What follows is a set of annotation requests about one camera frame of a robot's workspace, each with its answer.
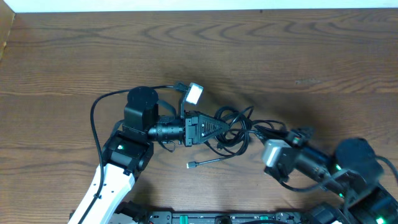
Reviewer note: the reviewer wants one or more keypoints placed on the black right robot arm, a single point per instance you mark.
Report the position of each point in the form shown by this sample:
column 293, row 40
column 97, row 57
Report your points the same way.
column 352, row 172

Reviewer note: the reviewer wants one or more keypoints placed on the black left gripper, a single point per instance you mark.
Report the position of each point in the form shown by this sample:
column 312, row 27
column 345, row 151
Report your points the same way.
column 188, row 130

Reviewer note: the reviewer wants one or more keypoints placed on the brown cardboard panel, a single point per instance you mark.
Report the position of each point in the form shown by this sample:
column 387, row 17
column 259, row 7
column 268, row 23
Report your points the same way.
column 7, row 16

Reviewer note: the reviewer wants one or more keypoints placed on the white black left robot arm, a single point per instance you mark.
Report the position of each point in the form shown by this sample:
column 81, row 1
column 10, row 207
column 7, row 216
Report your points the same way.
column 127, row 152

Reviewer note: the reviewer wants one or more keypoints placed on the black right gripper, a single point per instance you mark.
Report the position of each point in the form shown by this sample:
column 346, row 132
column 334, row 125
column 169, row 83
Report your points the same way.
column 286, row 160

